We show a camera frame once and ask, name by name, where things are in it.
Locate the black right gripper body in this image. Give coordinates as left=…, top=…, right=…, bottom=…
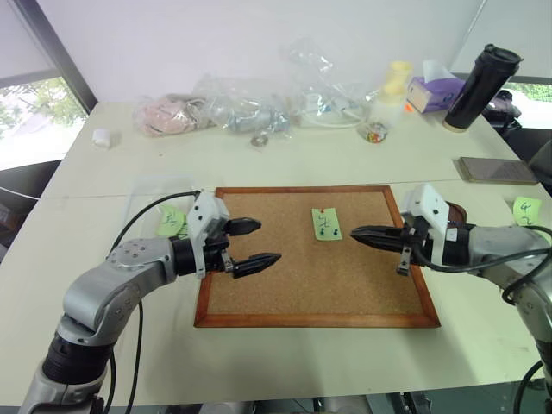
left=395, top=217, right=435, bottom=277

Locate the green loose paper note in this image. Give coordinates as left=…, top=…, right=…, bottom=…
left=512, top=196, right=544, bottom=228
left=155, top=205, right=190, bottom=238

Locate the white cable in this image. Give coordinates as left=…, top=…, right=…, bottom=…
left=296, top=97, right=368, bottom=130

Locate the small cup of pins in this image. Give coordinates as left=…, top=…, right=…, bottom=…
left=357, top=121, right=392, bottom=144

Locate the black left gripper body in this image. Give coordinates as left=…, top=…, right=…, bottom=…
left=201, top=219, right=237, bottom=278

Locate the bag of pink cloth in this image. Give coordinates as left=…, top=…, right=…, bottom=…
left=132, top=93, right=217, bottom=139

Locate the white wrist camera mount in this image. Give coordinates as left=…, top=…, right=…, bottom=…
left=399, top=183, right=459, bottom=265
left=185, top=191, right=230, bottom=279

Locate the dark flat phone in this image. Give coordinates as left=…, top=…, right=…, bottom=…
left=452, top=155, right=541, bottom=186

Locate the green sticky note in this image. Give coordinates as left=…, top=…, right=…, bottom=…
left=310, top=207, right=344, bottom=242

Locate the purple tissue box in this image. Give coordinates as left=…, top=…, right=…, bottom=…
left=405, top=59, right=470, bottom=116

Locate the black travel tumbler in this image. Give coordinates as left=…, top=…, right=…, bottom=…
left=442, top=43, right=525, bottom=135

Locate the dark chair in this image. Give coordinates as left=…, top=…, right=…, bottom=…
left=527, top=138, right=552, bottom=196

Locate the crumpled clear plastic bag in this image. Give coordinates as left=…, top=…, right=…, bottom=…
left=192, top=72, right=299, bottom=140

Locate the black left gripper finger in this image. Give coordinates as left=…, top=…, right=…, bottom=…
left=232, top=252, right=283, bottom=280
left=226, top=217, right=262, bottom=238

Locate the flat clear plastic sleeve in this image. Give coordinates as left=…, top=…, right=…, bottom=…
left=123, top=173, right=204, bottom=236

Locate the tall clear plastic bag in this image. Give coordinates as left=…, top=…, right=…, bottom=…
left=282, top=36, right=379, bottom=130

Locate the small white cylinder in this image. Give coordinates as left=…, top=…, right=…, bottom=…
left=91, top=128, right=113, bottom=150

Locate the black bag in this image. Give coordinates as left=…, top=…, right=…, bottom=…
left=480, top=88, right=524, bottom=140

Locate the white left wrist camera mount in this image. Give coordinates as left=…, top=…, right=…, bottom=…
left=185, top=191, right=230, bottom=279

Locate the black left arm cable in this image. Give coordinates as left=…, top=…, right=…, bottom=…
left=103, top=189, right=204, bottom=414

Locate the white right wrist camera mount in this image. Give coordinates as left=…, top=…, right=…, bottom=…
left=399, top=183, right=459, bottom=265

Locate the wood framed cork board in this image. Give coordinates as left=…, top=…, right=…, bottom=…
left=193, top=185, right=442, bottom=329

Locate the clear container with yellow sponges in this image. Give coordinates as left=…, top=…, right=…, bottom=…
left=378, top=60, right=416, bottom=116

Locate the brown tape roll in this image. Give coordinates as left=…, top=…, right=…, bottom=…
left=445, top=201, right=468, bottom=226

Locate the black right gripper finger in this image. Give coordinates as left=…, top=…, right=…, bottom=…
left=352, top=237, right=406, bottom=254
left=349, top=224, right=407, bottom=241

